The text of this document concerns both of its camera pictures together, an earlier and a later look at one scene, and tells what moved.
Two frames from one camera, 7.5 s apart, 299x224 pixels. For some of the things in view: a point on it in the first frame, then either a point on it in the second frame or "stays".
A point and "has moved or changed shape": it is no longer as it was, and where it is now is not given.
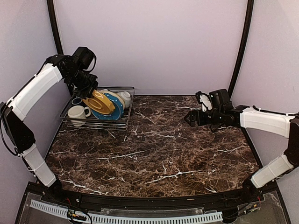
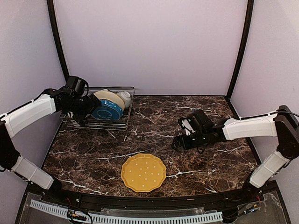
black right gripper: x=201 y=122 → x=186 y=144
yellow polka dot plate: x=99 y=102 → x=143 y=172
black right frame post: x=242 y=46 stays
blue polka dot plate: x=117 y=114 has moved or changed shape
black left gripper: x=88 y=92 → x=92 y=104
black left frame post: x=55 y=27 stays
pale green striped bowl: x=126 y=97 stays
